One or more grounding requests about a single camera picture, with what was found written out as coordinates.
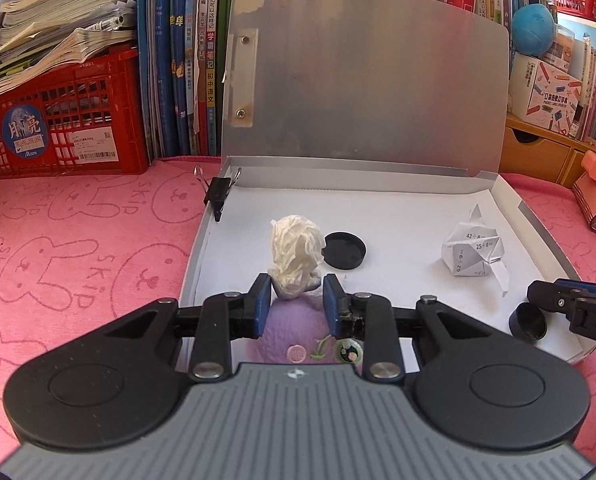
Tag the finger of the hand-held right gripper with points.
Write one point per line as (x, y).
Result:
(582, 284)
(547, 296)

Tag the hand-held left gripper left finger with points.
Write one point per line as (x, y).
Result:
(263, 306)

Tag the pink rabbit print table mat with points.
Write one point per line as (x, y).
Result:
(78, 260)

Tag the wooden drawer organizer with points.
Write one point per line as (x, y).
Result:
(537, 157)

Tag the stack of worn books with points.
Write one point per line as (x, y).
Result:
(53, 10)

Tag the red plastic crate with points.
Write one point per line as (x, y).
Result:
(103, 110)

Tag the black binder clip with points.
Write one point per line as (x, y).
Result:
(220, 195)

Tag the white label printer box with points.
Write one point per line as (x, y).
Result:
(542, 95)

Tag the row of blue workbooks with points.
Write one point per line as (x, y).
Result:
(168, 60)

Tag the grey file box with lid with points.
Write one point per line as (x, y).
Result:
(377, 110)

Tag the blue round plush ball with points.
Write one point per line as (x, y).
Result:
(532, 30)

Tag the white paper ball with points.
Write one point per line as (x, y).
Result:
(298, 250)

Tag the large paper origami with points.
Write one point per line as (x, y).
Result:
(470, 260)

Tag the small black lid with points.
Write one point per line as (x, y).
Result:
(345, 251)

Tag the black plastic cap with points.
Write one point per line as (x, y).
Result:
(527, 324)

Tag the purple plush toy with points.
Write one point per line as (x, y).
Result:
(293, 327)

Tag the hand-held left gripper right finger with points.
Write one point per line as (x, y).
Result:
(331, 306)

